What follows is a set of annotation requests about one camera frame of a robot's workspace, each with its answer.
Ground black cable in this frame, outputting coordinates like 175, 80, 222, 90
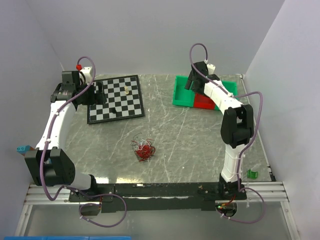
130, 133, 155, 161

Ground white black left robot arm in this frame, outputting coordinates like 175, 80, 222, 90
24, 66, 107, 201

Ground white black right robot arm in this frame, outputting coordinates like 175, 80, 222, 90
185, 61, 254, 200

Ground black white chessboard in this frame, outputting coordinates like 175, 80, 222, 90
87, 75, 145, 125

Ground cream chess pawn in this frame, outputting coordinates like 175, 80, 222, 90
124, 85, 130, 95

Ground blue brown block tower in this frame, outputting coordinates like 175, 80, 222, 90
16, 145, 35, 156

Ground small green clip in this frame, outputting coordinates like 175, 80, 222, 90
247, 169, 259, 180

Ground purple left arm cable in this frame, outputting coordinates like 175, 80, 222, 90
39, 56, 97, 202

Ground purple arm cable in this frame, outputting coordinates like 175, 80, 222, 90
39, 56, 97, 202
189, 43, 266, 224

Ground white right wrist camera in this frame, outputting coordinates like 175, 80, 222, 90
206, 63, 216, 75

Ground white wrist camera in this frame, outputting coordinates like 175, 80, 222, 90
76, 64, 93, 84
206, 63, 216, 75

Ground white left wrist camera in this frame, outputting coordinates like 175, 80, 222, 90
76, 64, 93, 84

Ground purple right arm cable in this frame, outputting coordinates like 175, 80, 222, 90
189, 43, 266, 224

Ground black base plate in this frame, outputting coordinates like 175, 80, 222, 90
68, 182, 247, 213

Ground aluminium rail frame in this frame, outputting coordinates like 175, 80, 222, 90
15, 181, 301, 240

